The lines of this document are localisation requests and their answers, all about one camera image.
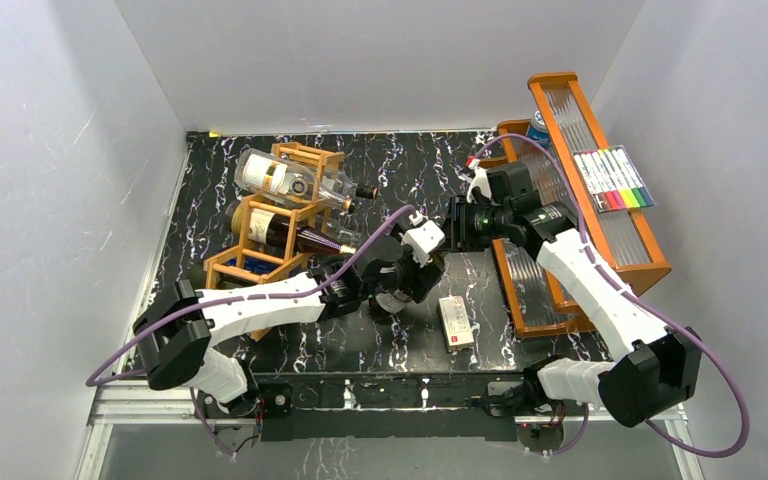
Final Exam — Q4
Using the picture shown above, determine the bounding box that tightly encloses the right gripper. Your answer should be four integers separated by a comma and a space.
439, 194, 511, 252

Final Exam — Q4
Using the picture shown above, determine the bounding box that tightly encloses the clear labelled liquor bottle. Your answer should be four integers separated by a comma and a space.
234, 148, 357, 213

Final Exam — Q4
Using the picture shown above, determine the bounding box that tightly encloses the dark green silver-cap wine bottle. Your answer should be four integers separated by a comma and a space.
363, 265, 422, 321

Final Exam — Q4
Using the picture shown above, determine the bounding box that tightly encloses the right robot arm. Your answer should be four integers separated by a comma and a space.
444, 158, 701, 427

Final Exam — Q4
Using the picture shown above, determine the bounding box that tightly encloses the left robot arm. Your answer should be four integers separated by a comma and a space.
133, 246, 445, 416

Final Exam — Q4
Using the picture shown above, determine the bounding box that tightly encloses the clear black-cap bottle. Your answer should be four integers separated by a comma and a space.
322, 169, 380, 200

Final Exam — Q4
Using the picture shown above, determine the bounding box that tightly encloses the wooden wine rack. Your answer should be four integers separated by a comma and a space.
198, 141, 346, 343

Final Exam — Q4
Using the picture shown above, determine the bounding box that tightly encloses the brown gold-cap wine bottle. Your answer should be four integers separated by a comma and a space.
245, 208, 361, 255

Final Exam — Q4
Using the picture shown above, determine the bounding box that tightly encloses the white rectangular box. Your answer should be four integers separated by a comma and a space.
438, 296, 475, 353

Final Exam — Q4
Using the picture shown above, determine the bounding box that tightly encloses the blue-label can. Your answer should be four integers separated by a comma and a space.
526, 110, 551, 149

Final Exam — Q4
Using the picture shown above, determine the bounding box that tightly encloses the orange tiered shelf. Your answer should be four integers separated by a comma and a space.
488, 72, 671, 338

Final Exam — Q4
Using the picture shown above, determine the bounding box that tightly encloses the coloured marker pack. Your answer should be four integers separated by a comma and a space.
573, 145, 655, 214

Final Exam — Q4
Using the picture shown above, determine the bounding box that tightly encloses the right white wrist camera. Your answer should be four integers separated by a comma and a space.
466, 156, 492, 205

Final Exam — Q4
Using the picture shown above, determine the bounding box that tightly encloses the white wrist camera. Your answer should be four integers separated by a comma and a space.
466, 156, 492, 205
400, 212, 445, 267

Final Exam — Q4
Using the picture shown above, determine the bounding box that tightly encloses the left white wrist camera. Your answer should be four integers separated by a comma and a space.
400, 212, 445, 267

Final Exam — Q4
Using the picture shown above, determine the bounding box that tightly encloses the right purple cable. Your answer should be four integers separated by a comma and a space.
466, 132, 753, 460

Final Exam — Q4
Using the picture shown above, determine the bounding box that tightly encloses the purple cable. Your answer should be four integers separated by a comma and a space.
466, 132, 753, 460
85, 203, 418, 458

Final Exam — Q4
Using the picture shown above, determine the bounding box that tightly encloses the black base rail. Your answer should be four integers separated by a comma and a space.
89, 370, 687, 458

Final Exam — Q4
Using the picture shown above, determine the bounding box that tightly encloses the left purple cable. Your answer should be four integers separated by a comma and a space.
85, 203, 418, 458

